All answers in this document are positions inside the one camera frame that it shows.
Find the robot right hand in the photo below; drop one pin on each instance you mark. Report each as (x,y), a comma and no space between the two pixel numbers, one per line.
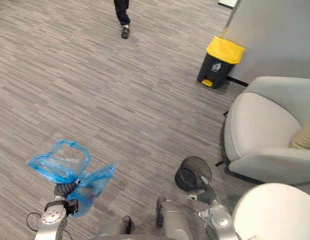
(207,193)

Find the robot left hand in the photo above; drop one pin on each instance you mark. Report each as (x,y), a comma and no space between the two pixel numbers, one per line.
(61,190)

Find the blue plastic trash bag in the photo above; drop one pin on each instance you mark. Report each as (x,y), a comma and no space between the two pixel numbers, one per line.
(69,170)

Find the small black mesh bin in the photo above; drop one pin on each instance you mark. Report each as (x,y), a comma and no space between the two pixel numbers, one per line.
(192,173)

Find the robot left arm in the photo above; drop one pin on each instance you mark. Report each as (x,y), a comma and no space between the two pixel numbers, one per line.
(52,218)

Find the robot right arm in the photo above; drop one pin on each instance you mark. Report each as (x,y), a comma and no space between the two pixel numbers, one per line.
(220,221)

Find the round white tea table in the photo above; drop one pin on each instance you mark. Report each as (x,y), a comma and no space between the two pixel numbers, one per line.
(275,212)

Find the black trash can yellow lid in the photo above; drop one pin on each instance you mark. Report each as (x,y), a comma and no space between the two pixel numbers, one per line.
(220,62)

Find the robot right leg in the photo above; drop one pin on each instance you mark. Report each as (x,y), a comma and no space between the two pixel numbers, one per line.
(173,218)

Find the robot leg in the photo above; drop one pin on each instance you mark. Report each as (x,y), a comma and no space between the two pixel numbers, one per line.
(173,218)
(116,228)

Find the robot left leg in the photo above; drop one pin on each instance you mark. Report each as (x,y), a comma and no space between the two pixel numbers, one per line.
(116,228)

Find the light grey armchair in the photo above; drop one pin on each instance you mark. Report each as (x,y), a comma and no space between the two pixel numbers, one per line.
(270,130)

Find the beige cushion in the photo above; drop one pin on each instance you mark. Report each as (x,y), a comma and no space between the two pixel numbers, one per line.
(305,137)

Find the person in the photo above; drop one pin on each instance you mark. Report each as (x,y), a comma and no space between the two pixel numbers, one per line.
(122,16)

